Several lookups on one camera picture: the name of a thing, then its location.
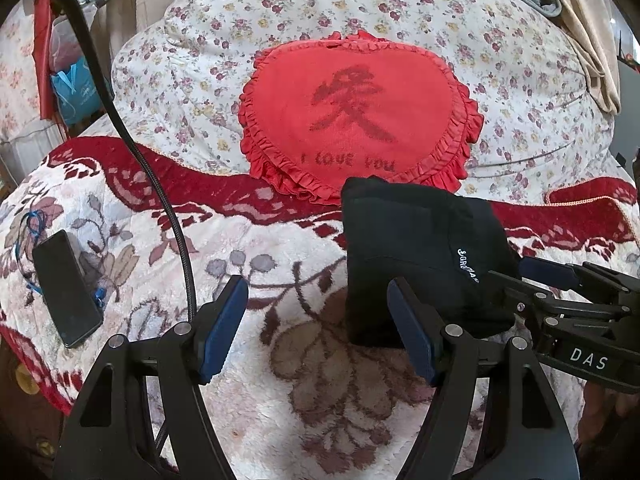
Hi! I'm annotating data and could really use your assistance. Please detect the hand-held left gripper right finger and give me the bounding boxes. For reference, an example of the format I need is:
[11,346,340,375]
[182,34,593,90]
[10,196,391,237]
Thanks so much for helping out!
[387,277,576,480]

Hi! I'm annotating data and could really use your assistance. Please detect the floral pillow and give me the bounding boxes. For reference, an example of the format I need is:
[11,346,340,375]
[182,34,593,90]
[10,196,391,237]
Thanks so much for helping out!
[0,7,63,183]

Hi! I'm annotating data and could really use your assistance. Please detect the blue cord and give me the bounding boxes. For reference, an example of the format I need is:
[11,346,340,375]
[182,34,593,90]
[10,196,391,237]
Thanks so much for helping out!
[14,209,107,312]

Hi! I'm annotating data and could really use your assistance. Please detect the red heart-shaped ruffled pillow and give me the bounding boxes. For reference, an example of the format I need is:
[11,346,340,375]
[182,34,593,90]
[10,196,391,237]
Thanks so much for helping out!
[239,30,486,206]

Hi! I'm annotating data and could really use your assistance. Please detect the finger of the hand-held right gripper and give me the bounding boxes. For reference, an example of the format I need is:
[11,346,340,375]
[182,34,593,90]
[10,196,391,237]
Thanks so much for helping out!
[519,256,640,307]
[487,270,640,333]

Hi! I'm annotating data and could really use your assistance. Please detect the red and white floral blanket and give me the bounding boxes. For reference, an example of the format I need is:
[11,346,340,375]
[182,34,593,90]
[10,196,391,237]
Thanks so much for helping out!
[0,135,640,480]

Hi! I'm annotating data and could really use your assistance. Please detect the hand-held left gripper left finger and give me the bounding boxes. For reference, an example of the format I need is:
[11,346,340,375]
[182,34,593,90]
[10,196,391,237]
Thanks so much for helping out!
[52,275,249,480]

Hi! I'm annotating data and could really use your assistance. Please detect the black pants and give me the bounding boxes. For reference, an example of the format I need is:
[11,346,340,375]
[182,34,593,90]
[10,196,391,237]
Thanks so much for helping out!
[340,176,523,348]

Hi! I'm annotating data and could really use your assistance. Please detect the blue bag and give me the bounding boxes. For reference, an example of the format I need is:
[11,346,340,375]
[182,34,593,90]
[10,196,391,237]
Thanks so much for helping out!
[50,57,110,127]

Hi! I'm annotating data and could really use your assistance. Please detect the beige curtain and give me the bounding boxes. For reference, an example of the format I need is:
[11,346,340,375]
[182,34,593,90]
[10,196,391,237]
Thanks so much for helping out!
[500,0,623,117]

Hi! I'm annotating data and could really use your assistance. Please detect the person's right hand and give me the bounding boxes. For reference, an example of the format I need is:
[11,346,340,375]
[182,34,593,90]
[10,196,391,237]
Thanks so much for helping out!
[580,385,640,458]

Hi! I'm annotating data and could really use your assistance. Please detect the black cable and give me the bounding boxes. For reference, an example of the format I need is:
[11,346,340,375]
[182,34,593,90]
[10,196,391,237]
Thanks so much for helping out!
[22,0,198,461]

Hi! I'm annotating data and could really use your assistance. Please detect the black smartphone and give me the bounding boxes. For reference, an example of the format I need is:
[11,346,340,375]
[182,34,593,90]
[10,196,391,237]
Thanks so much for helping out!
[31,231,104,349]

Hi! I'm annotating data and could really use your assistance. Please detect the white floral quilt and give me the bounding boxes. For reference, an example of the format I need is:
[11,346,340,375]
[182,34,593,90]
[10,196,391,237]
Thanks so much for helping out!
[110,0,621,196]

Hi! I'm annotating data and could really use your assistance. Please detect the white and red plastic bag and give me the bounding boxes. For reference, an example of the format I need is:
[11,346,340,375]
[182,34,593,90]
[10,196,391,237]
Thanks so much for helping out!
[35,0,97,117]

